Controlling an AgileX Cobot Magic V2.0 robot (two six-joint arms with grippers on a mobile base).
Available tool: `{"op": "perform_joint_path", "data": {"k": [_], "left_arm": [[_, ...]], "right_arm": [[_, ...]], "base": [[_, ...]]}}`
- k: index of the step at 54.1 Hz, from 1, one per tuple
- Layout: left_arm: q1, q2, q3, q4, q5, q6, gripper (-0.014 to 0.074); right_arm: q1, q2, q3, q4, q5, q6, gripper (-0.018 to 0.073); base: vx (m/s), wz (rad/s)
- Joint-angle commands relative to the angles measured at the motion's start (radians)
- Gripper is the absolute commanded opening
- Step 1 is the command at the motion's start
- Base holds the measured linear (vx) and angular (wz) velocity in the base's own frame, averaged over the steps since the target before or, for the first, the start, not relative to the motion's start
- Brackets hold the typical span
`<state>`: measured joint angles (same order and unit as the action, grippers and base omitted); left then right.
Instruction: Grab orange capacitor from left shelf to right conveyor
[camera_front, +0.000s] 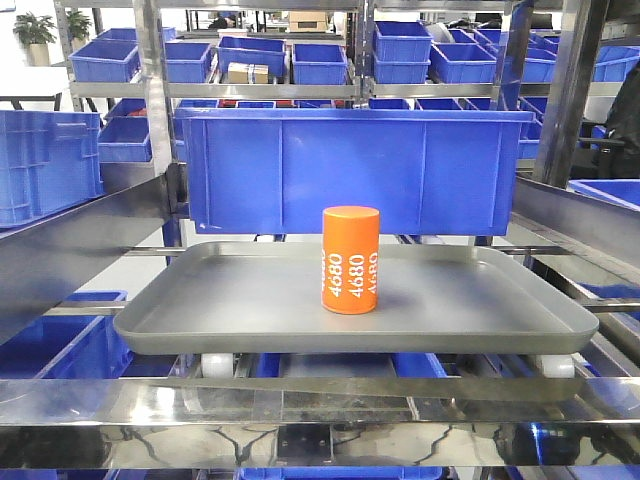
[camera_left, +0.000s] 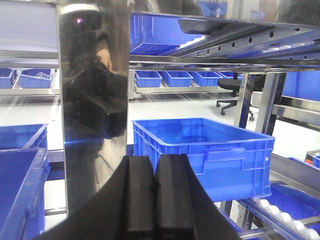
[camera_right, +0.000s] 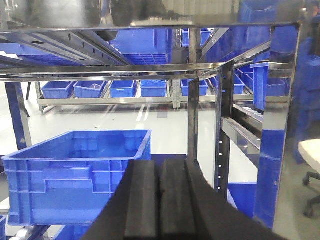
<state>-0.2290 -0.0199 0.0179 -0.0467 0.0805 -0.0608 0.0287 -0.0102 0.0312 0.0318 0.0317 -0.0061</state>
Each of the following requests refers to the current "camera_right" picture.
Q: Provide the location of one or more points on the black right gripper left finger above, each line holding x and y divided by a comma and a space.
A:
132, 212

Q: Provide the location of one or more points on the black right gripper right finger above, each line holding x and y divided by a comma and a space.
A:
191, 210

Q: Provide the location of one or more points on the large blue plastic crate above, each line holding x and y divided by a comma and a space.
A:
68, 179

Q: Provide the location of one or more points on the blue bin row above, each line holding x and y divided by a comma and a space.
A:
153, 88
123, 89
58, 89
203, 87
89, 89

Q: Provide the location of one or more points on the steel shelf rack frame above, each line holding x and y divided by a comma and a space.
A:
194, 71

